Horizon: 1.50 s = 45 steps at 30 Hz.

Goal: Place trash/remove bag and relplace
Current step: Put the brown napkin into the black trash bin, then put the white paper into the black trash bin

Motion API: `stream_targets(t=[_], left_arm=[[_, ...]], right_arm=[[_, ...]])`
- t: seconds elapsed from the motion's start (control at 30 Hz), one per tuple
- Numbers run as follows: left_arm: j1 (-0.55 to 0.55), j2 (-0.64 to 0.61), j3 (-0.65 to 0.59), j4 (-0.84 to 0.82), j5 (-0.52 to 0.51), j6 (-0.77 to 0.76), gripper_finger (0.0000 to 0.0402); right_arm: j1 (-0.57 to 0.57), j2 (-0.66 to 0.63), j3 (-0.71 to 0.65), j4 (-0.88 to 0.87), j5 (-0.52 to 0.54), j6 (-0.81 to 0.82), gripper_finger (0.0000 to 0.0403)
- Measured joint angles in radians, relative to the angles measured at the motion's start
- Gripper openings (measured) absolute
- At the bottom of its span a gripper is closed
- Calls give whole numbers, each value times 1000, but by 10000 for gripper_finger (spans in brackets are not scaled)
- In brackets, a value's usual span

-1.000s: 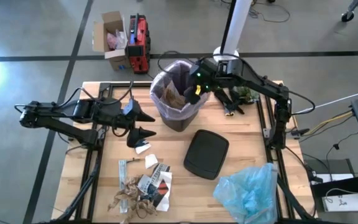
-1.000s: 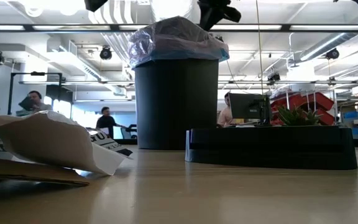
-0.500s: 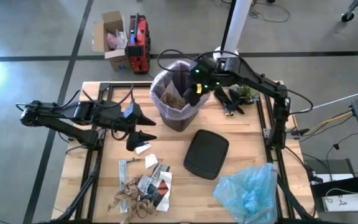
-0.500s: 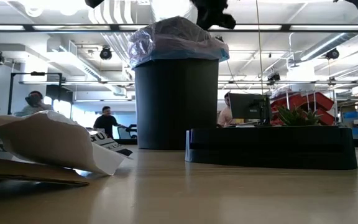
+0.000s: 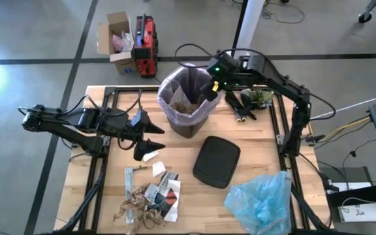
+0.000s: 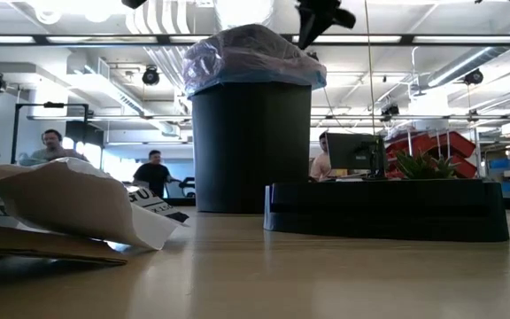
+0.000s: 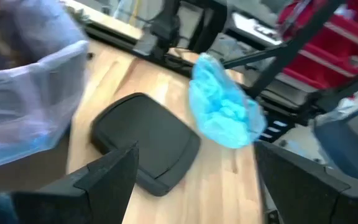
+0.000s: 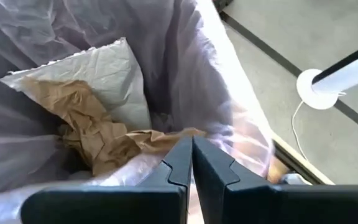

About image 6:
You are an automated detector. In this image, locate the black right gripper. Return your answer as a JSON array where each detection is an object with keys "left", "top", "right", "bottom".
[{"left": 297, "top": 0, "right": 357, "bottom": 51}]

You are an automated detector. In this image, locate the translucent pink trash bag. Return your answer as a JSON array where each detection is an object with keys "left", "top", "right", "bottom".
[{"left": 182, "top": 23, "right": 328, "bottom": 98}]

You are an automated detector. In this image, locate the black plastic trash bin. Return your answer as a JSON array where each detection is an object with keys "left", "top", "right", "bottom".
[{"left": 191, "top": 82, "right": 313, "bottom": 214}]

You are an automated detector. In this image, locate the black trash bin lid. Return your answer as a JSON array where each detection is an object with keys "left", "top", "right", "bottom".
[{"left": 262, "top": 179, "right": 510, "bottom": 244}]

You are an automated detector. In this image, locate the white printed paper sheet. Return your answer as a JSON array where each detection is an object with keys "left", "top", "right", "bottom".
[{"left": 0, "top": 157, "right": 190, "bottom": 252}]

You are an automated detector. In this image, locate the brown paper bag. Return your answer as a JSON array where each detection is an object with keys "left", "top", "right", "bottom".
[{"left": 0, "top": 223, "right": 128, "bottom": 267}]

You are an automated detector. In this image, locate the black desktop monitor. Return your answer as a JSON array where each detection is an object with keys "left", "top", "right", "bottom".
[{"left": 325, "top": 132, "right": 388, "bottom": 181}]

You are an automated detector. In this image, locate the person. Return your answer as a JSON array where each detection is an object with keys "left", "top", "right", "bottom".
[
  {"left": 131, "top": 149, "right": 182, "bottom": 199},
  {"left": 309, "top": 131, "right": 332, "bottom": 182},
  {"left": 30, "top": 128, "right": 90, "bottom": 163}
]

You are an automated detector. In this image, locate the dark rectangular panel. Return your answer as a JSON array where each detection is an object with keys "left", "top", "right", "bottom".
[{"left": 65, "top": 120, "right": 105, "bottom": 150}]

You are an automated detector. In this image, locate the small potted succulent plant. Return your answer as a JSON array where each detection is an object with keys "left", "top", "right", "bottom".
[{"left": 394, "top": 150, "right": 460, "bottom": 181}]

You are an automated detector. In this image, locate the red storage bin rack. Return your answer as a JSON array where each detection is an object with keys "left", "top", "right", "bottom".
[{"left": 385, "top": 130, "right": 478, "bottom": 181}]

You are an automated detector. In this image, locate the black light bar frame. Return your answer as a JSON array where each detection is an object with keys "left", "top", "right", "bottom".
[{"left": 0, "top": 33, "right": 510, "bottom": 48}]

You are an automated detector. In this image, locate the black metal frame stand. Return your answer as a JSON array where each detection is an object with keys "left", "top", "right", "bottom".
[{"left": 10, "top": 102, "right": 92, "bottom": 175}]

